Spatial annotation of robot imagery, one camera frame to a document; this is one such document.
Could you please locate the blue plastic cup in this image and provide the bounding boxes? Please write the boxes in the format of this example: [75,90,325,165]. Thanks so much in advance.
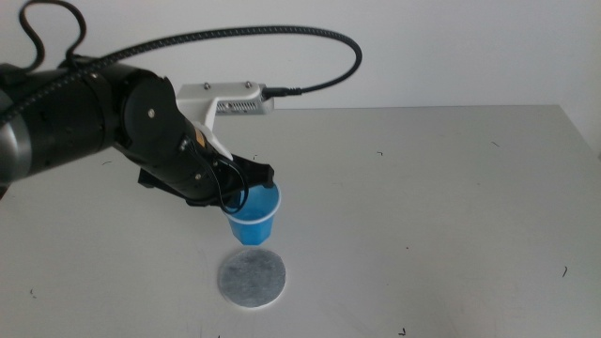
[223,182,283,247]

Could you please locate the round grey cup mat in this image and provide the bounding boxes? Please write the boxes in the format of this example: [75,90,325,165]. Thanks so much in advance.
[217,247,287,310]

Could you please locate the thin black gripper wire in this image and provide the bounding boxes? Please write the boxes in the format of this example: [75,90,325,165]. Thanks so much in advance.
[180,136,251,215]

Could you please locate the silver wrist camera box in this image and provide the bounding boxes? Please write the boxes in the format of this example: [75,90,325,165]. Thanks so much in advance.
[214,97,276,115]

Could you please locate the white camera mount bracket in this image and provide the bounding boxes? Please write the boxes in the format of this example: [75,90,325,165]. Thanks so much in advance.
[175,81,268,161]

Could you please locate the thick braided black cable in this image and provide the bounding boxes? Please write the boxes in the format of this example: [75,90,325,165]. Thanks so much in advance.
[0,24,364,127]

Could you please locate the thin black cable loop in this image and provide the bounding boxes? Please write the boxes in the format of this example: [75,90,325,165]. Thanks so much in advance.
[17,0,88,70]

